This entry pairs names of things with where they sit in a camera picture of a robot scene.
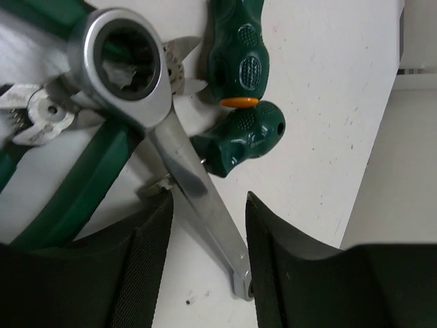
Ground green handled pliers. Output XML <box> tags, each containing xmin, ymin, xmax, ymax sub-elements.
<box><xmin>0</xmin><ymin>0</ymin><xmax>209</xmax><ymax>192</ymax></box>

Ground green screwdriver orange cap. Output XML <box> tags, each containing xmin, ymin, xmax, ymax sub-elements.
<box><xmin>207</xmin><ymin>1</ymin><xmax>270</xmax><ymax>108</ymax></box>

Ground large silver ratchet wrench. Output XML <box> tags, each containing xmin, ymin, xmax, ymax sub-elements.
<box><xmin>68</xmin><ymin>8</ymin><xmax>253</xmax><ymax>301</ymax></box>

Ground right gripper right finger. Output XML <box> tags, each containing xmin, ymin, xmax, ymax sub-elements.
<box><xmin>246</xmin><ymin>193</ymin><xmax>436</xmax><ymax>327</ymax></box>

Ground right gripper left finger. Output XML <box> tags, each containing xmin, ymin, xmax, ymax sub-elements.
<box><xmin>1</xmin><ymin>194</ymin><xmax>173</xmax><ymax>327</ymax></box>

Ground green stubby screwdriver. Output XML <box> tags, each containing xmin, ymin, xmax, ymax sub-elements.
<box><xmin>191</xmin><ymin>100</ymin><xmax>286</xmax><ymax>178</ymax></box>

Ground green handled cutters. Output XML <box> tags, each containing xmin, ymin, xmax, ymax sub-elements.
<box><xmin>1</xmin><ymin>119</ymin><xmax>173</xmax><ymax>258</ymax></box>

